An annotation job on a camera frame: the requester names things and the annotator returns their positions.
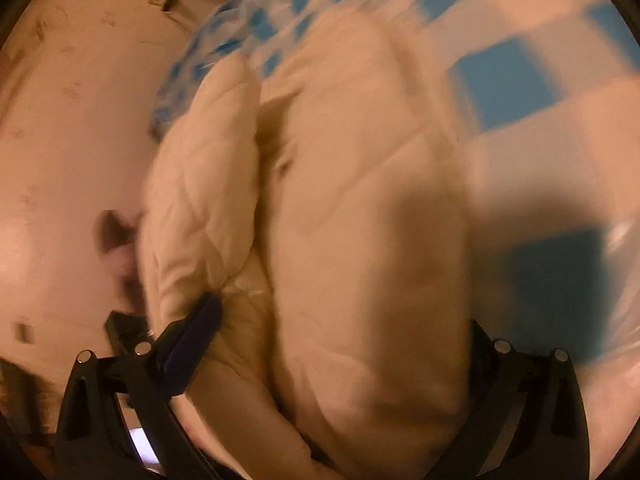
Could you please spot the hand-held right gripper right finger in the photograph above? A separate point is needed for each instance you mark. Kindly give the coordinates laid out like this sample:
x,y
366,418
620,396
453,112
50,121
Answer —
x,y
487,365

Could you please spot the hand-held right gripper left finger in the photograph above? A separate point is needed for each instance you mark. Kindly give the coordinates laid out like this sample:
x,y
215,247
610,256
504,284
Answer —
x,y
196,340

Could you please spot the white quilted jacket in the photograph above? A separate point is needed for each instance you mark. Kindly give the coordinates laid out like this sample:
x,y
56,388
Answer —
x,y
325,260

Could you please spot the blue white checked plastic sheet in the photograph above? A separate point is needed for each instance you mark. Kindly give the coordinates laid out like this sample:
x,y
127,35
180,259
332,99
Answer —
x,y
540,125

